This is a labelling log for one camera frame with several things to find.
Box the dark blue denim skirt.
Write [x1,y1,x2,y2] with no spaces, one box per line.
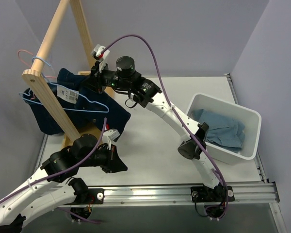
[23,68,131,135]

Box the light blue wire hanger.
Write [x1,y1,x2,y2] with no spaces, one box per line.
[19,56,110,113]

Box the pink wire hanger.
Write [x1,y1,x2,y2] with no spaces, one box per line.
[17,50,58,80]

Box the light blue denim skirt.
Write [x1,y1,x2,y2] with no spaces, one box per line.
[192,109,245,153]

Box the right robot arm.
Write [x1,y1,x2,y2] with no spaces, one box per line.
[81,56,228,200]

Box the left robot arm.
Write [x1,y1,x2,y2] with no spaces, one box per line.
[0,134,128,233]

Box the wooden clothes rack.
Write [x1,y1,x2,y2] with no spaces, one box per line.
[21,0,114,149]

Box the white plastic basket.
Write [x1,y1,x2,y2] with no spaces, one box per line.
[187,93,261,165]

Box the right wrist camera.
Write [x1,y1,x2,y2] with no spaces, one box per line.
[91,44,110,73]

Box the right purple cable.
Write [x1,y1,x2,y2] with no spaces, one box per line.
[103,34,227,192]

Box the aluminium mounting rail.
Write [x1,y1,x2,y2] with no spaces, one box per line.
[48,183,281,209]

